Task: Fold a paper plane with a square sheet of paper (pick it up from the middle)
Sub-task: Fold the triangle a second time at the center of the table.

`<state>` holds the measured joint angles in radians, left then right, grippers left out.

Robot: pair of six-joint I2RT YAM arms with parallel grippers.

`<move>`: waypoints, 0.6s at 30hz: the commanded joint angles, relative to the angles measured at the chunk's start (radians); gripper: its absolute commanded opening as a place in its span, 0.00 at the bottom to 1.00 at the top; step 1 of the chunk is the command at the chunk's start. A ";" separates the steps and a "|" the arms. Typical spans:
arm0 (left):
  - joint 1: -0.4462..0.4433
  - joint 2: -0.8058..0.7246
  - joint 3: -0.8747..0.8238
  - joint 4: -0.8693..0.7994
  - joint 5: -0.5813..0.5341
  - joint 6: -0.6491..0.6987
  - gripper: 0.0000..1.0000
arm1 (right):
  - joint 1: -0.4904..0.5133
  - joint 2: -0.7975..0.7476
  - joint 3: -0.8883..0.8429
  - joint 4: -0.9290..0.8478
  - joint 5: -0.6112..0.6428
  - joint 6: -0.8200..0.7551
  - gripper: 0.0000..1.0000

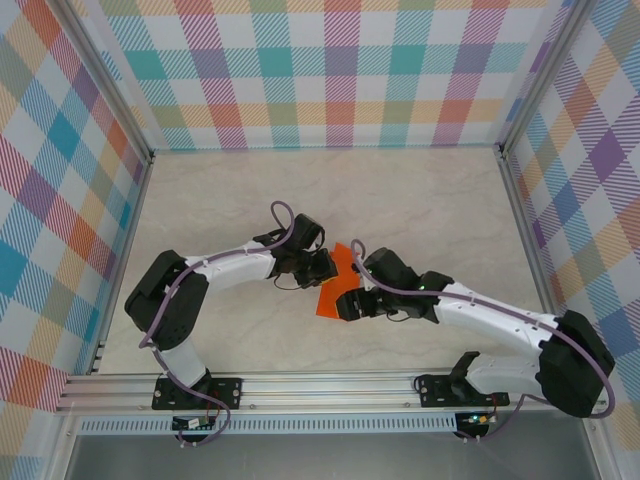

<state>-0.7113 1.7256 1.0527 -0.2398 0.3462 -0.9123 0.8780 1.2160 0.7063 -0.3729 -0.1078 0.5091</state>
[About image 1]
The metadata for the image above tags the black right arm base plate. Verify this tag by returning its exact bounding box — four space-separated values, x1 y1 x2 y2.
417 373 511 409

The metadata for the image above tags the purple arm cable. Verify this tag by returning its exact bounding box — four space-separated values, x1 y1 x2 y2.
349 238 616 445
138 200 296 448

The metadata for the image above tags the orange paper sheet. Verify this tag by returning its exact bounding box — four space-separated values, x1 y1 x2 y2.
314 241 369 321

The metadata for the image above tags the slotted grey cable tray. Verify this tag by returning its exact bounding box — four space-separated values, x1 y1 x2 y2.
77 417 459 435

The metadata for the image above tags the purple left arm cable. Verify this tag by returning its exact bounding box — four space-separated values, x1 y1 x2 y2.
138 200 296 448

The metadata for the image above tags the long aluminium mounting rail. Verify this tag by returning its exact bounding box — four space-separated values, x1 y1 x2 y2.
54 367 609 415

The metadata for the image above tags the grey metal sheet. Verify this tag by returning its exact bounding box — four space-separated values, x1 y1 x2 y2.
64 432 601 480

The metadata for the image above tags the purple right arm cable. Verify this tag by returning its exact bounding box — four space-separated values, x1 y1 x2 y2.
349 238 616 445

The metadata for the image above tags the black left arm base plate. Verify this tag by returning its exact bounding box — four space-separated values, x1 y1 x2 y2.
152 377 244 412

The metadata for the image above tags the aluminium side rail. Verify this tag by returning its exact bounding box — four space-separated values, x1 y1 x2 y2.
89 154 156 376
497 149 574 371

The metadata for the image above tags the aluminium frame post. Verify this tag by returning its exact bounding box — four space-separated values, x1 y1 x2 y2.
497 0 596 159
49 0 156 166

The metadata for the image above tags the small black circuit board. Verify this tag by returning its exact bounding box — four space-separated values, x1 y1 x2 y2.
172 415 216 432

